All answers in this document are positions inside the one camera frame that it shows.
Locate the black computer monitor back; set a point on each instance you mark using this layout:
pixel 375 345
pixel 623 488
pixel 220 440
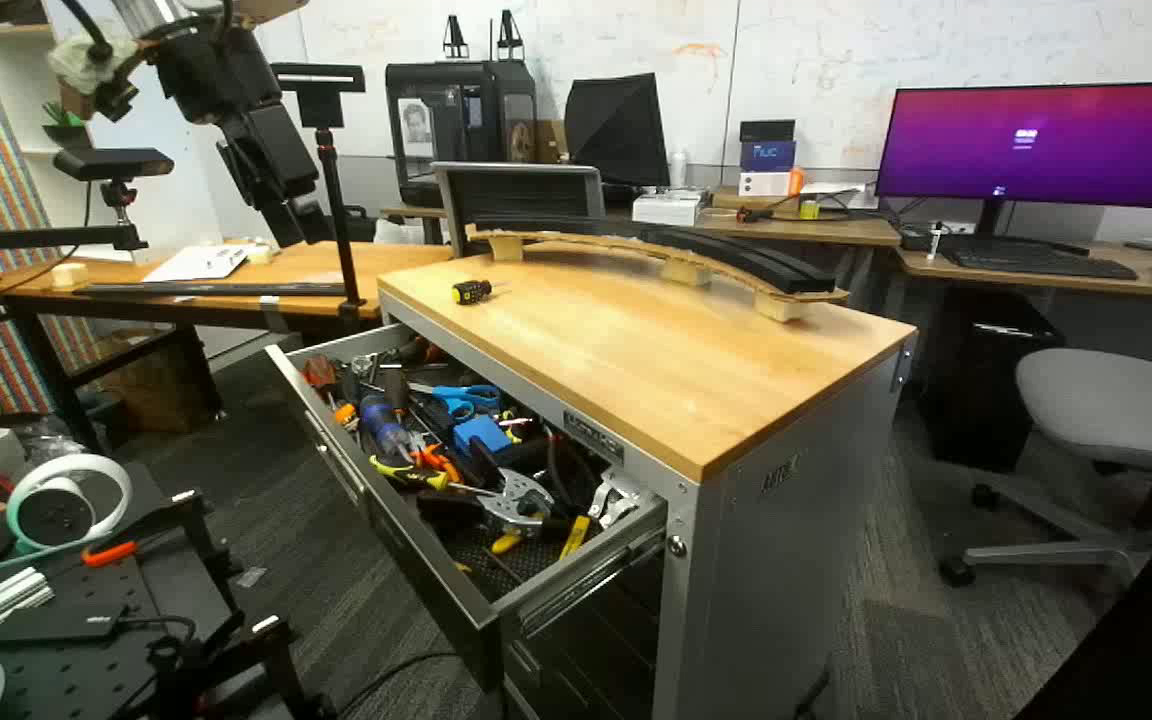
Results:
pixel 616 131

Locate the tool drawer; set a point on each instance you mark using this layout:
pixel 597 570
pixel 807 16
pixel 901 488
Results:
pixel 540 564

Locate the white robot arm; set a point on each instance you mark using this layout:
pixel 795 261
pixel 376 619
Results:
pixel 214 70

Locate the black camera tripod stand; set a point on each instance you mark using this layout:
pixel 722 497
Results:
pixel 321 104

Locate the orange handled tool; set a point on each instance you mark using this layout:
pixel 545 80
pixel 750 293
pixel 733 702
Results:
pixel 438 464

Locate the grey office chair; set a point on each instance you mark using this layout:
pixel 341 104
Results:
pixel 1098 405

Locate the black keyboard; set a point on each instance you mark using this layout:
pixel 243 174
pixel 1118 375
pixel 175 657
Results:
pixel 1044 265

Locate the purple widescreen monitor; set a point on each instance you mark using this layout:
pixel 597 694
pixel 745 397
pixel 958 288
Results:
pixel 1039 140

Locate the black 3D printer box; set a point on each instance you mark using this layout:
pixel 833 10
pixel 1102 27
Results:
pixel 459 108

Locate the curved black wooden track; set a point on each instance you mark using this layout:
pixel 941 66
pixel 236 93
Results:
pixel 765 283

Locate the white tape roll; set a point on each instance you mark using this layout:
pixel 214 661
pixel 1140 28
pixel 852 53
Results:
pixel 69 501

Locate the grey chair backrest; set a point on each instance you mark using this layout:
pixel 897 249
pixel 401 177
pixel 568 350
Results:
pixel 512 190

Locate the long wooden desk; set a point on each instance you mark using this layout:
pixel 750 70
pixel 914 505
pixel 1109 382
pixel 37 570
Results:
pixel 307 287

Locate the grey metal tool cabinet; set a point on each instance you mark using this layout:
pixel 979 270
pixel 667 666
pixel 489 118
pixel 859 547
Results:
pixel 760 440

